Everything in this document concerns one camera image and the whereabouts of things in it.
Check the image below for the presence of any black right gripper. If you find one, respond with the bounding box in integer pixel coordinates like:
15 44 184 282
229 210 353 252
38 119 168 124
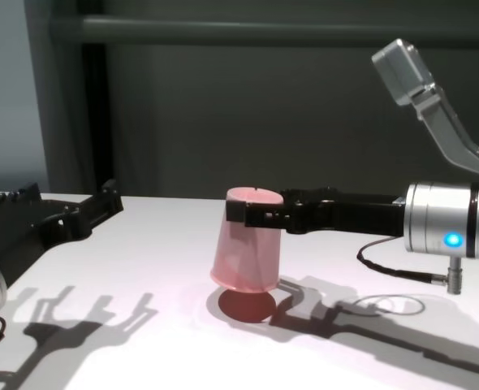
227 186 408 237

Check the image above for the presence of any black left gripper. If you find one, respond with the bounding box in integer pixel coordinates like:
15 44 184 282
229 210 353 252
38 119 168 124
0 178 125 288

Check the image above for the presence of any pink plastic cup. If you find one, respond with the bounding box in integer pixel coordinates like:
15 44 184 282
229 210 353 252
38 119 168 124
209 185 284 293

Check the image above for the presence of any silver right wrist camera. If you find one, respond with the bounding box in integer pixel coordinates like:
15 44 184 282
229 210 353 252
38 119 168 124
371 38 479 192

